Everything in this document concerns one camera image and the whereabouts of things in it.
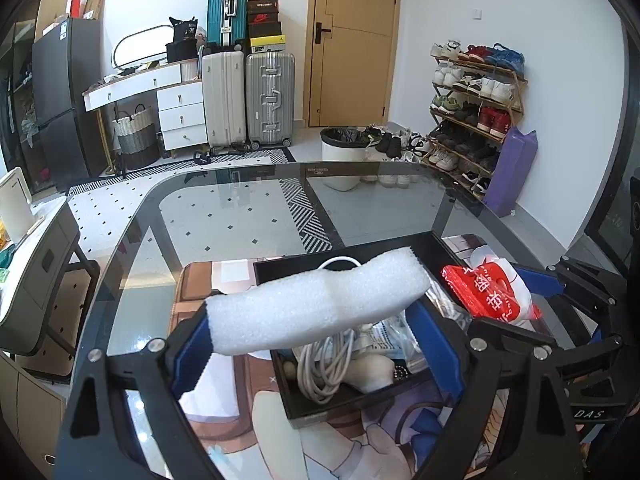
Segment white trash bin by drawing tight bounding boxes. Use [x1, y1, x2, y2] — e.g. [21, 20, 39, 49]
[320, 126, 373, 192]

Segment silver suitcase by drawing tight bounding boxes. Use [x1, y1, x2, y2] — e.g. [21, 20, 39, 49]
[244, 50, 297, 151]

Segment oval mirror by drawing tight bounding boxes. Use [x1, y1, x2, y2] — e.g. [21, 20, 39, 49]
[112, 24, 176, 70]

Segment red white plastic bag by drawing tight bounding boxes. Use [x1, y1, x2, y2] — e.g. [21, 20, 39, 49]
[441, 246, 543, 326]

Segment wooden shoe rack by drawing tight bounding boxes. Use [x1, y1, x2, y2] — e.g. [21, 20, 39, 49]
[421, 40, 528, 198]

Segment flat cardboard sheet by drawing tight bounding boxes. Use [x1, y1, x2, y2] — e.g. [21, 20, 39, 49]
[35, 0, 73, 41]

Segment pile of loose shoes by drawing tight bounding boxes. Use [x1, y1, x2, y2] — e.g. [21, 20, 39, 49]
[360, 122, 436, 186]

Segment rows of assorted shoes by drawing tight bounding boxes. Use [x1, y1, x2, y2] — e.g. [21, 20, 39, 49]
[427, 40, 526, 196]

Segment printed cartoon mat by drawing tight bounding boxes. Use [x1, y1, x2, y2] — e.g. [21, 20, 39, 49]
[172, 232, 566, 480]

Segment white cable bundle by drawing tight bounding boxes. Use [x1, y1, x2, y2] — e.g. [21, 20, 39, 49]
[297, 255, 363, 403]

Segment teal suitcase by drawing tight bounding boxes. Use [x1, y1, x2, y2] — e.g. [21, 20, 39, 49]
[206, 0, 249, 53]

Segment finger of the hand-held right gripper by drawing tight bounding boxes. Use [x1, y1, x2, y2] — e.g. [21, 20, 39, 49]
[515, 257, 631, 311]
[467, 316, 626, 363]

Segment black storage box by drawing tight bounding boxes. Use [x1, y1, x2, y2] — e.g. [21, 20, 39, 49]
[252, 231, 556, 428]

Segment purple bag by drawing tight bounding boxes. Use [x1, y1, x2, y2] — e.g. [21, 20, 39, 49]
[484, 127, 538, 218]

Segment white dressing table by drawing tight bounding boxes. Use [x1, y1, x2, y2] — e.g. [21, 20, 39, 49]
[82, 60, 208, 151]

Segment black paper bag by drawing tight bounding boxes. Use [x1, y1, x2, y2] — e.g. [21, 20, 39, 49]
[169, 16, 199, 44]

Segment white foam block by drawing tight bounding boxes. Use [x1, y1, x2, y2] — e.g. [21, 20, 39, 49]
[205, 246, 432, 356]

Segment wooden door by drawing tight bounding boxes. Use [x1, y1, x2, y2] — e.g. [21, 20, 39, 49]
[307, 0, 403, 128]

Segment white suitcase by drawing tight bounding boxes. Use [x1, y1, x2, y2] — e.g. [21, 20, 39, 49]
[201, 50, 247, 148]

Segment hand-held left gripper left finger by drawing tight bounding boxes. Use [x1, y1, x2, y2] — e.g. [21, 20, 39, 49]
[54, 302, 226, 480]

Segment black white striped rug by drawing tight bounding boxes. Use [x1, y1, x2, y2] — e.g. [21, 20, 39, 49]
[67, 147, 346, 256]

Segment stack of shoe boxes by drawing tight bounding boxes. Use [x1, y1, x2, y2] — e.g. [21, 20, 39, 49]
[248, 24, 282, 55]

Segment tall black glass cabinet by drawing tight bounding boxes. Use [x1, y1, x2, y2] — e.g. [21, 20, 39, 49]
[0, 20, 38, 196]

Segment clear plastic bag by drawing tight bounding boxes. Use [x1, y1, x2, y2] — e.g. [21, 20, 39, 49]
[370, 280, 471, 361]

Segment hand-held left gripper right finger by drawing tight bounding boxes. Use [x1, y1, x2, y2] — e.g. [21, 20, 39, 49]
[405, 300, 583, 480]

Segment grey white woven basket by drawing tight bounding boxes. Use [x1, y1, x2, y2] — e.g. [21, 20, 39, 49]
[111, 104, 160, 171]

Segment beige cabinet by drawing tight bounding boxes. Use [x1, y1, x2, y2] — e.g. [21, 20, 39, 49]
[0, 350, 76, 461]

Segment black refrigerator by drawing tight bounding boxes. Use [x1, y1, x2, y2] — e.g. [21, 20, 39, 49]
[31, 17, 108, 193]

